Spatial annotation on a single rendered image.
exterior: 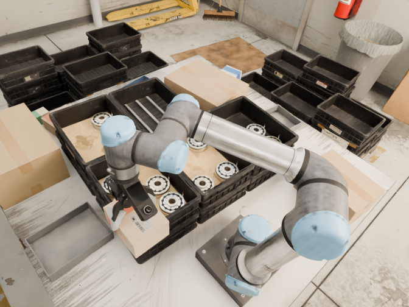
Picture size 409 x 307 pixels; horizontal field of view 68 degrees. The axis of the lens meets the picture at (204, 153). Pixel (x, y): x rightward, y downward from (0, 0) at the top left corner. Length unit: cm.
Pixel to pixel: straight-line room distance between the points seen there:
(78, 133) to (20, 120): 25
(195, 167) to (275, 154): 71
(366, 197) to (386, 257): 106
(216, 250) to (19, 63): 228
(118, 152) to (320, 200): 45
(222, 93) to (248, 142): 102
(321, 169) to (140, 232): 51
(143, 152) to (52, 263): 82
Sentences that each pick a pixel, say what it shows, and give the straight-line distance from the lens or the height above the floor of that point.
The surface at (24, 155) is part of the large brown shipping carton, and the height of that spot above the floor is 90.
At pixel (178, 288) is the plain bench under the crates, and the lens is 127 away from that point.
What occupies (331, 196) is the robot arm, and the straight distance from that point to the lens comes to 73.
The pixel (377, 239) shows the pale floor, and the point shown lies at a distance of 257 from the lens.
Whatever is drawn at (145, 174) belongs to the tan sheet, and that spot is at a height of 83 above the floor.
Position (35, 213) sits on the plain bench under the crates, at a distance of 154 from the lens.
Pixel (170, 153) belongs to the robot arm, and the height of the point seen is 143.
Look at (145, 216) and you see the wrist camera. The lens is 79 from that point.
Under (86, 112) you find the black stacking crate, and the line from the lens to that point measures 168.
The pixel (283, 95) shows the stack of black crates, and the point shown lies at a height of 38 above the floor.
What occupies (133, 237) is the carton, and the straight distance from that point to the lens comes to 89.
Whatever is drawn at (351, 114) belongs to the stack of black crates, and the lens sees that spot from 262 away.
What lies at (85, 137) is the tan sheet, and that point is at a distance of 160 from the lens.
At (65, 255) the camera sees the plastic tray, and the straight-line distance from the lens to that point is 139.
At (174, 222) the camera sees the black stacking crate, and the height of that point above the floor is 85.
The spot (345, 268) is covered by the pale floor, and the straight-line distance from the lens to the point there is 234.
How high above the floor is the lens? 190
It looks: 46 degrees down
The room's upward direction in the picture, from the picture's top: 7 degrees clockwise
